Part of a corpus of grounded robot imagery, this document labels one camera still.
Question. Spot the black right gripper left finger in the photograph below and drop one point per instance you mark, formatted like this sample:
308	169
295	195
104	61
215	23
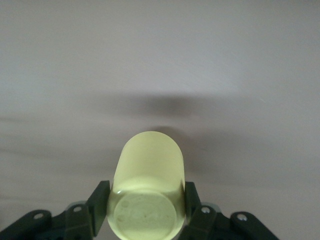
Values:
97	207

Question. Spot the brown table mat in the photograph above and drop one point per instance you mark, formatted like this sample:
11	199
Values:
75	62

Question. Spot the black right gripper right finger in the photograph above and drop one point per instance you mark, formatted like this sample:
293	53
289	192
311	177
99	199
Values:
198	218

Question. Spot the yellow plastic cup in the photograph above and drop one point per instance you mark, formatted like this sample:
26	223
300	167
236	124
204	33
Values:
147	187

